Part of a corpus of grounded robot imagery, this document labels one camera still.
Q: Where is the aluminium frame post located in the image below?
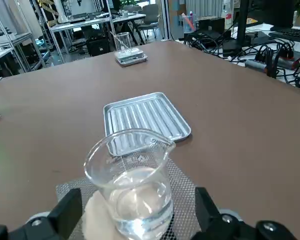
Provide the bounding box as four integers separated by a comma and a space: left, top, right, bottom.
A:
161, 0, 172, 42

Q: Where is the black keyboard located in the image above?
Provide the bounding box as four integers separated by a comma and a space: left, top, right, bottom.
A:
268, 27, 300, 42

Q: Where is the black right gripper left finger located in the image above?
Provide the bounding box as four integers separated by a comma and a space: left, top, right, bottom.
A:
0, 187, 83, 240

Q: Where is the small glass beaker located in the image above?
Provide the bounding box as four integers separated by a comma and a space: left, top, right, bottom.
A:
83, 127, 177, 240

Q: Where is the black computer monitor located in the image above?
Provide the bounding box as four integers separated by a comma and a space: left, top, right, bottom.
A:
252, 0, 297, 28

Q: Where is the ribbed metal tray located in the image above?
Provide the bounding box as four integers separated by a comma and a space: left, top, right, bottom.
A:
103, 91, 193, 157

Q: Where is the large glass beaker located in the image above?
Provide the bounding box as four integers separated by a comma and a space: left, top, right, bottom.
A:
113, 31, 132, 55

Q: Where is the black monitor stand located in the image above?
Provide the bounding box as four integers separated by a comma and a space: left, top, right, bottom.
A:
236, 0, 253, 48

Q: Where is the black cable bundle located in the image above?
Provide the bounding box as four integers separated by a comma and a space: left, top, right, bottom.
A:
183, 32, 300, 88

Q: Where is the silver digital scale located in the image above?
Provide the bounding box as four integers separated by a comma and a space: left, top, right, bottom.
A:
114, 48, 149, 67

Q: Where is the clear cup with pens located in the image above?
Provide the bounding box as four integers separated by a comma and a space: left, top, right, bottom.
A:
180, 11, 199, 34

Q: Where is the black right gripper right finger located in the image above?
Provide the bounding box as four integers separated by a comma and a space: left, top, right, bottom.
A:
193, 186, 299, 240

